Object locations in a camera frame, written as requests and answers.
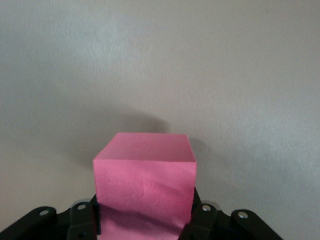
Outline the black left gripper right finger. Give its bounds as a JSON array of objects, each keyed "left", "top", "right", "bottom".
[{"left": 177, "top": 188, "right": 285, "bottom": 240}]

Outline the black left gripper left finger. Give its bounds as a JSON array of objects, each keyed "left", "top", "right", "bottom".
[{"left": 0, "top": 194, "right": 102, "bottom": 240}]

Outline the red foam cube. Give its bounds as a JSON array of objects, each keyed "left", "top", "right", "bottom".
[{"left": 92, "top": 132, "right": 197, "bottom": 240}]

